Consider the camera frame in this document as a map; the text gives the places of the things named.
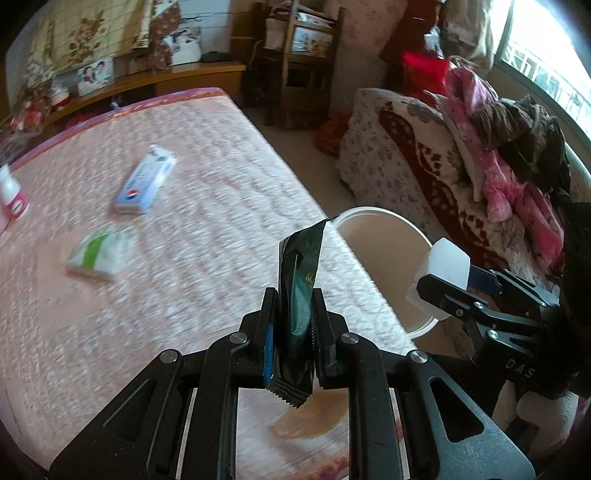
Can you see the white printed bag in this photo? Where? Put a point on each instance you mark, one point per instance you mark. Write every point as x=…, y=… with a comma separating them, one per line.
x=184, y=46

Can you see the framed photo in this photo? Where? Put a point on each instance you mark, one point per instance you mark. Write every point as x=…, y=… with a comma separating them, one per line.
x=94, y=77

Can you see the pink quilted mattress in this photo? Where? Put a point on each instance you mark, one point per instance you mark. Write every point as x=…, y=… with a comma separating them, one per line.
x=184, y=194

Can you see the white green tissue packet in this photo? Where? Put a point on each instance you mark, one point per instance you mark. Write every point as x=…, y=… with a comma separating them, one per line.
x=99, y=254

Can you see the small black device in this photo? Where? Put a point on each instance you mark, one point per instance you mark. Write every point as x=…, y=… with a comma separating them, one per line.
x=216, y=56

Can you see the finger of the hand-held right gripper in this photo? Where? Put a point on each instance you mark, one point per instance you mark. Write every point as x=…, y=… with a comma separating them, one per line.
x=485, y=280
x=443, y=293

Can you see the window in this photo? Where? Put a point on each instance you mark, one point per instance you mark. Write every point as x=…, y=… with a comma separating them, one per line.
x=549, y=50

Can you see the cream plastic bucket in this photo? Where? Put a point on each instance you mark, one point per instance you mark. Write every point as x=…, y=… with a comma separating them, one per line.
x=378, y=240

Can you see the brown garment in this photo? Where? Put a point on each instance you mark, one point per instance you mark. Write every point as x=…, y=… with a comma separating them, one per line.
x=531, y=129

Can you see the floral printed box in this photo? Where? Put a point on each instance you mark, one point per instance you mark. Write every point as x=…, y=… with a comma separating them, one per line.
x=314, y=42

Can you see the cream floral blanket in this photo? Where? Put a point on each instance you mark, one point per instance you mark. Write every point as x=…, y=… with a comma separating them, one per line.
x=87, y=32

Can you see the wooden headboard shelf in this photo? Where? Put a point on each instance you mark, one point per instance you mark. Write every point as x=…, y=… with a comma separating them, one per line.
x=194, y=76

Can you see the beige hanging garment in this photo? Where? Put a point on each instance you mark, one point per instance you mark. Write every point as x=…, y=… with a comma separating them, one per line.
x=466, y=32

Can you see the pile of clothes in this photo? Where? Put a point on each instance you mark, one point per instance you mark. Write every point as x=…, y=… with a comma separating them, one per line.
x=508, y=194

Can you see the brown floral cloth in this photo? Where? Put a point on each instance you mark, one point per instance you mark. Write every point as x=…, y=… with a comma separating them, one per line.
x=164, y=37

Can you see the bright red bag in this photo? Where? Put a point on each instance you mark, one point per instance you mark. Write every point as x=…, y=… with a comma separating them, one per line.
x=425, y=71

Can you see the red bag on floor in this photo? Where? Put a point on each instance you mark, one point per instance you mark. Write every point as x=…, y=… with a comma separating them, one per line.
x=333, y=134

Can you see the red patterned packet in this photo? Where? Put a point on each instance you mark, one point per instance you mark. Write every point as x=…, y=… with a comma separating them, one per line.
x=28, y=117

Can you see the sofa with floral cover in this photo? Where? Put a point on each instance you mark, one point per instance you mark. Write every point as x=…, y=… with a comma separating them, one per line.
x=397, y=129

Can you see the dark green foil packet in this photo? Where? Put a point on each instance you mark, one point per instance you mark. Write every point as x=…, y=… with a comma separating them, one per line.
x=300, y=277

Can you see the dark red hanging garment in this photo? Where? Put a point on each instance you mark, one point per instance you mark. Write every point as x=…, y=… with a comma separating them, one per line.
x=408, y=27

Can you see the dark wooden rack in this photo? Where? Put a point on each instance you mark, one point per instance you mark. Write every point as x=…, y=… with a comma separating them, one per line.
x=304, y=87

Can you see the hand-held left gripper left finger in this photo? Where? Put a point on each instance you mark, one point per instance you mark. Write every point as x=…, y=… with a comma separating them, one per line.
x=268, y=355

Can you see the white blue toothpaste box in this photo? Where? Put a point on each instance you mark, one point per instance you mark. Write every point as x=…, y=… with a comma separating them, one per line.
x=143, y=180

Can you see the pink bottle white cap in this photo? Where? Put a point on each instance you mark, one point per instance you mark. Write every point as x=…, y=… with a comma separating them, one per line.
x=8, y=184

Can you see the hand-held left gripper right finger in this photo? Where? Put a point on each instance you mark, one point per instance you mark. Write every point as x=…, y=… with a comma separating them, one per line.
x=323, y=344

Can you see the pink floral curtain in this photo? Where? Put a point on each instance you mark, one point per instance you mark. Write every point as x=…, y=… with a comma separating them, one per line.
x=364, y=23

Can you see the white foam block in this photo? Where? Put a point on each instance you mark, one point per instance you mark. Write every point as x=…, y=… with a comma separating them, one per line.
x=445, y=261

